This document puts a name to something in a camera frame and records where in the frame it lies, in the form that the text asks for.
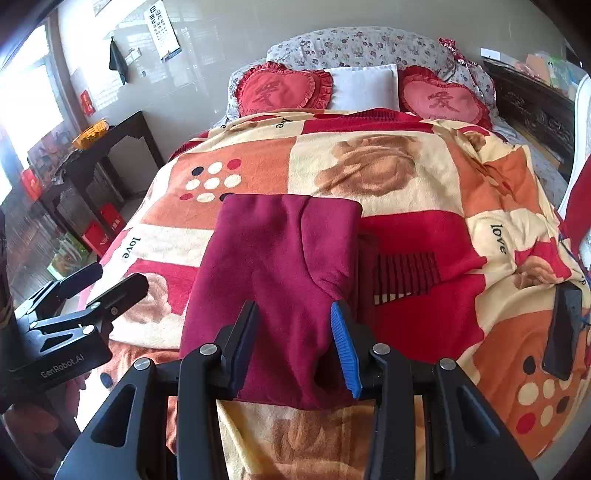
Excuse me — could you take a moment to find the maroon fleece garment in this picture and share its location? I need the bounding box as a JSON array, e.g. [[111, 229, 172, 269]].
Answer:
[[179, 193, 380, 411]]

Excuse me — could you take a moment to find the dark hanging cloth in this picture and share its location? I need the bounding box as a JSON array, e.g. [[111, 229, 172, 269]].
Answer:
[[109, 39, 129, 86]]

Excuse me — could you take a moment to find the colourful paper clutter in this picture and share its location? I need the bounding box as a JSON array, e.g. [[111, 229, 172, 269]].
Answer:
[[522, 50, 588, 93]]

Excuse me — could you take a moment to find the floral bed sheet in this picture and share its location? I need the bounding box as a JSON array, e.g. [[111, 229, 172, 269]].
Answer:
[[492, 113, 570, 206]]

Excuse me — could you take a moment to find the red heart pillow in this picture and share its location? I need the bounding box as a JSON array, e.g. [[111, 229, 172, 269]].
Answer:
[[235, 62, 333, 118], [398, 65, 492, 127]]

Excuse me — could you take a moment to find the window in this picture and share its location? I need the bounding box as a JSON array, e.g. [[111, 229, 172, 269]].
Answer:
[[0, 23, 66, 190]]

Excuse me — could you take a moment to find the black phone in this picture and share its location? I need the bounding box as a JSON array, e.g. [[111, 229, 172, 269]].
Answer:
[[542, 281, 584, 380]]

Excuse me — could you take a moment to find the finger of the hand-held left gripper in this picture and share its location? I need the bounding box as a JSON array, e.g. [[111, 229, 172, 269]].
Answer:
[[28, 272, 151, 336], [15, 262, 105, 324]]

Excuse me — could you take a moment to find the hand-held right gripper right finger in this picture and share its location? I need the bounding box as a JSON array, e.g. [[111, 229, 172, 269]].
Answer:
[[330, 300, 539, 480]]

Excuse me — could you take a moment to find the yellow basket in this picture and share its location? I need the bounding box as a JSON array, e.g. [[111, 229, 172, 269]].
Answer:
[[71, 119, 110, 150]]

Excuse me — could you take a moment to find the dark wooden side table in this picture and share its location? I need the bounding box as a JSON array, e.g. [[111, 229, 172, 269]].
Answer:
[[28, 111, 164, 258]]

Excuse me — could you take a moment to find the printed fleece blanket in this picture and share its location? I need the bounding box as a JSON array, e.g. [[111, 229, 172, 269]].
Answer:
[[76, 107, 591, 480]]

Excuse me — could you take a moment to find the eye chart wall poster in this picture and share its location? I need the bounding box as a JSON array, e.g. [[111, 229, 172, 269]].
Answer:
[[143, 0, 182, 63]]

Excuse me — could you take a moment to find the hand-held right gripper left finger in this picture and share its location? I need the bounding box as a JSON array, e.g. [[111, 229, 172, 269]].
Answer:
[[54, 300, 262, 480]]

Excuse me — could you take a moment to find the dark carved wooden cabinet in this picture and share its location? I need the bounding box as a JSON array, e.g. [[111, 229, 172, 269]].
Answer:
[[482, 58, 579, 182]]

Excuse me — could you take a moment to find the red cloth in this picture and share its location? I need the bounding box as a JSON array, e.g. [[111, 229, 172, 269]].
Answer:
[[566, 157, 591, 265]]

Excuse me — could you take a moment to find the white pillow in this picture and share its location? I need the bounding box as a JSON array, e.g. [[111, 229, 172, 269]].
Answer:
[[323, 64, 400, 112]]

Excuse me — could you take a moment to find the floral ruffled pillow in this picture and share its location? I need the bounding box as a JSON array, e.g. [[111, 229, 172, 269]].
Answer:
[[438, 37, 498, 115]]

